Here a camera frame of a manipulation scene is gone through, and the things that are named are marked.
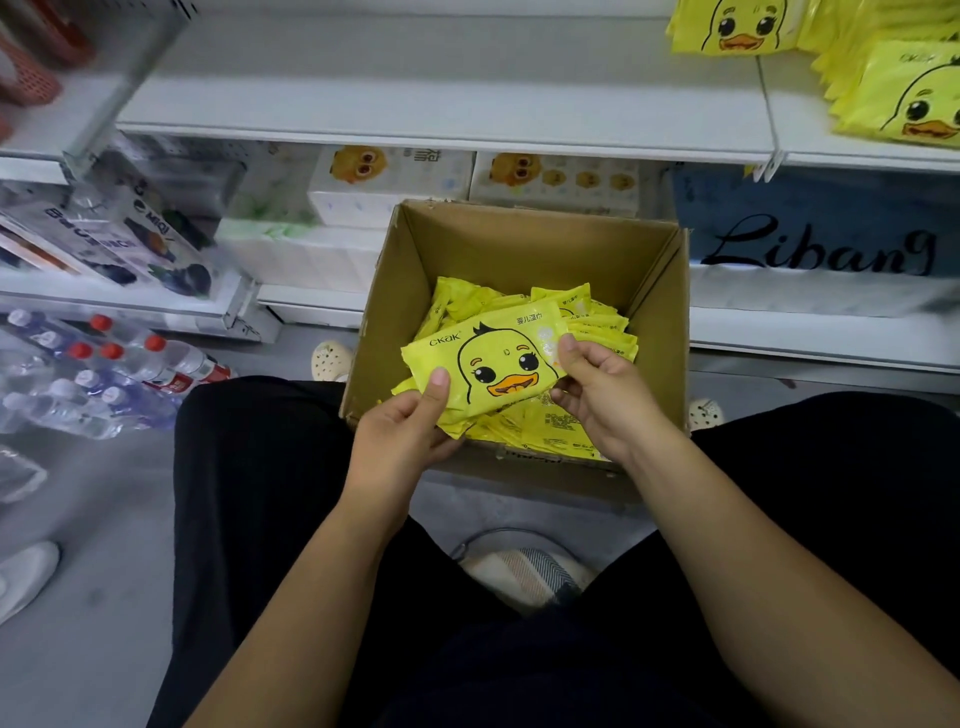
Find person's left hand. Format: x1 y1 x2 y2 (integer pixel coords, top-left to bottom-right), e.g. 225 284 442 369
342 367 467 527

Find person's right hand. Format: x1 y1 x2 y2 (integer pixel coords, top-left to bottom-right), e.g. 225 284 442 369
547 333 677 474

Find yellow duck packets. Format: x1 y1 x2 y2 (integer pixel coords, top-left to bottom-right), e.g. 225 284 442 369
390 276 641 464
795 0 960 149

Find yellow duck packet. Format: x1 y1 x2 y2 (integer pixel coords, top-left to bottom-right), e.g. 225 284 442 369
667 0 792 57
400 298 579 419

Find brown cardboard box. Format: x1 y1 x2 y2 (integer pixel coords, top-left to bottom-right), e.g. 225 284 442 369
340 199 692 512

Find white metal shelf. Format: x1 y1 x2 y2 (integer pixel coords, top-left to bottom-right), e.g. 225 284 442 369
112 0 960 377

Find person's right forearm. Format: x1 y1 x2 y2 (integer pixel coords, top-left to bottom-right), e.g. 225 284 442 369
630 427 960 728

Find person's left forearm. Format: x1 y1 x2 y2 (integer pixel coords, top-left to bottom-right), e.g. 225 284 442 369
187 502 414 728

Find person's right cream clog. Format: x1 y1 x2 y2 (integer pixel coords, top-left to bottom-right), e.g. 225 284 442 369
687 396 728 434

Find person's cream clog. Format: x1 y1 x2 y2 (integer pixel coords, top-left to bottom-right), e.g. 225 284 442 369
310 339 356 384
687 396 728 434

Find person's left cream clog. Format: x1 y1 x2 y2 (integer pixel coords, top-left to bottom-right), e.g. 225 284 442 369
310 339 356 384

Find person's black trousers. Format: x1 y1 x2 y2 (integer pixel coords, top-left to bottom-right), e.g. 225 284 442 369
147 375 960 728

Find white pegboard shelf unit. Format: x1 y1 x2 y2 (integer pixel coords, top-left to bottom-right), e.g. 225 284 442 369
0 0 197 189

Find green white tissue pack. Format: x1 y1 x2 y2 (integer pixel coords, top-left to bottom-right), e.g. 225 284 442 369
217 142 369 294

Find pack of red-capped bottles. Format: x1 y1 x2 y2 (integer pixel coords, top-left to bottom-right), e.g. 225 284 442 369
0 307 234 444

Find MIQI boxes with fruit print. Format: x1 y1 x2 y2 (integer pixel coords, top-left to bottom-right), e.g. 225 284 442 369
0 180 219 302

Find metal frame stool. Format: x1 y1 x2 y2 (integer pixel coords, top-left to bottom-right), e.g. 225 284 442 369
450 525 602 614

